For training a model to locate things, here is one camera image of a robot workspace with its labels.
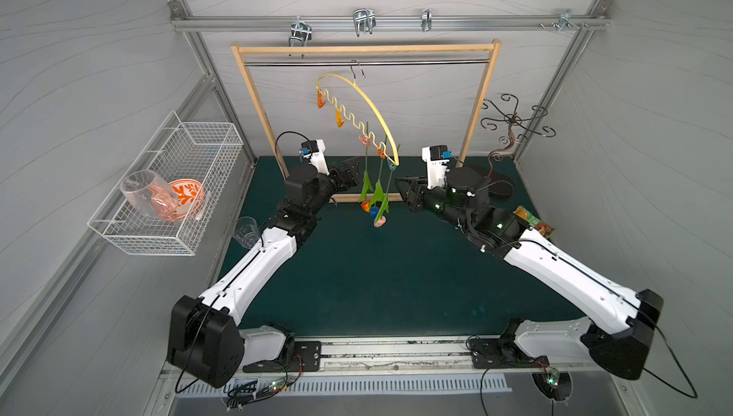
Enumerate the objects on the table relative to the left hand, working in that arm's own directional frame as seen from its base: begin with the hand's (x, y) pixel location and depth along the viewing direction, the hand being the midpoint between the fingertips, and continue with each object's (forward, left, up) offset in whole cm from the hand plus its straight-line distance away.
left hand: (352, 160), depth 74 cm
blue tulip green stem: (+2, -7, -17) cm, 18 cm away
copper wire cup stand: (+19, -52, -4) cm, 55 cm away
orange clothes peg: (+27, +13, 0) cm, 30 cm away
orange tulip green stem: (+5, -3, -17) cm, 18 cm away
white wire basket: (+5, +43, -2) cm, 44 cm away
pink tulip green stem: (-1, -9, -17) cm, 19 cm away
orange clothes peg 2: (+18, +5, 0) cm, 19 cm away
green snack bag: (+1, -60, -29) cm, 67 cm away
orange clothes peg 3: (+1, -8, +2) cm, 8 cm away
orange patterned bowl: (-14, +41, 0) cm, 43 cm away
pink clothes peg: (+8, -3, 0) cm, 9 cm away
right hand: (-8, -12, +3) cm, 15 cm away
